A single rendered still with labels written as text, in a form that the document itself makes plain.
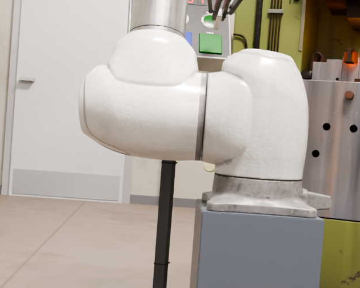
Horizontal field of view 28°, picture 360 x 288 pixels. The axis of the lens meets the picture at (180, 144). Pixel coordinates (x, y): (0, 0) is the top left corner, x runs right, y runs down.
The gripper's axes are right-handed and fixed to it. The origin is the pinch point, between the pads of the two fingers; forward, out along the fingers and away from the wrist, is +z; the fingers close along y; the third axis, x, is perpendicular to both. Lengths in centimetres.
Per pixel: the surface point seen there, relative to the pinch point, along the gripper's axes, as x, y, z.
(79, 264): -23, -38, 174
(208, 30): 5.5, -0.6, 13.2
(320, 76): -6.6, 37.8, 16.7
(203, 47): -2.2, -2.5, 12.5
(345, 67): -5.3, 45.0, 12.0
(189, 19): 9.3, -6.9, 13.2
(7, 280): -45, -69, 137
